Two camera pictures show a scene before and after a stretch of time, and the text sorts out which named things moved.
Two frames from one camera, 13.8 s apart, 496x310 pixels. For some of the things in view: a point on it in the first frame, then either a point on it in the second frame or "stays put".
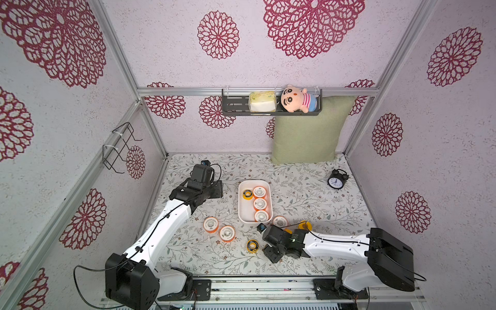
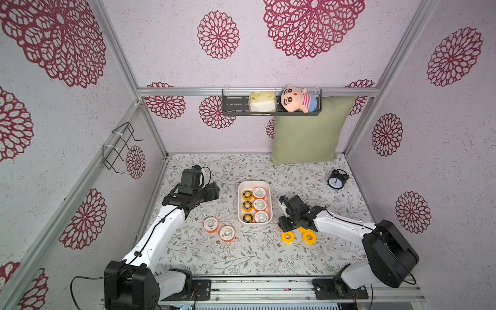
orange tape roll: x=227 y=233 stays put
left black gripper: x=217 y=190 stays put
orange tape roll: x=210 y=225 stays put
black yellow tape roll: x=252 y=246 → x=248 y=217
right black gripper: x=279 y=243 → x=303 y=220
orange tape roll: x=259 y=192 stays put
